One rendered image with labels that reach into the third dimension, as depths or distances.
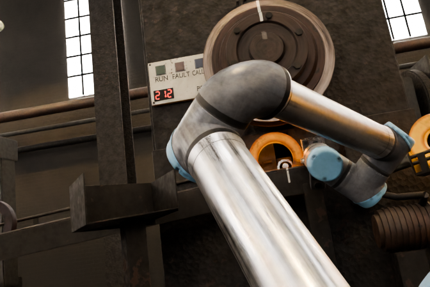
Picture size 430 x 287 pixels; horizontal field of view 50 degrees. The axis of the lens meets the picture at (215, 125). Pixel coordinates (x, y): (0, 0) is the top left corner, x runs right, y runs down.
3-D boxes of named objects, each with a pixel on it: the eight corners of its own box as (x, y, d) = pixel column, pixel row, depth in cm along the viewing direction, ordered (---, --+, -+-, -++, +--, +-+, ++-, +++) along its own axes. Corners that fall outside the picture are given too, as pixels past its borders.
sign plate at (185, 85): (153, 107, 184) (148, 65, 188) (217, 95, 181) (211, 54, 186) (151, 105, 181) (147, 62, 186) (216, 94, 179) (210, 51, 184)
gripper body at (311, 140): (322, 135, 151) (327, 139, 139) (326, 161, 151) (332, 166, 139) (299, 139, 152) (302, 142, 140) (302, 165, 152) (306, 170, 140)
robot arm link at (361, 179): (395, 184, 121) (355, 158, 122) (368, 217, 124) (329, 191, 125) (390, 173, 130) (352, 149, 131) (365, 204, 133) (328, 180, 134)
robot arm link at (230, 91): (221, 30, 87) (396, 123, 130) (187, 85, 90) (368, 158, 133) (252, 56, 78) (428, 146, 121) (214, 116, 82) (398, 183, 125)
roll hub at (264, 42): (233, 98, 160) (222, 25, 167) (315, 84, 157) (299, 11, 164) (231, 93, 154) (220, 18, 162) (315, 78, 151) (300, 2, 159)
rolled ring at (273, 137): (286, 123, 160) (285, 125, 164) (238, 147, 160) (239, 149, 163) (313, 169, 155) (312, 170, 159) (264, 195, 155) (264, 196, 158)
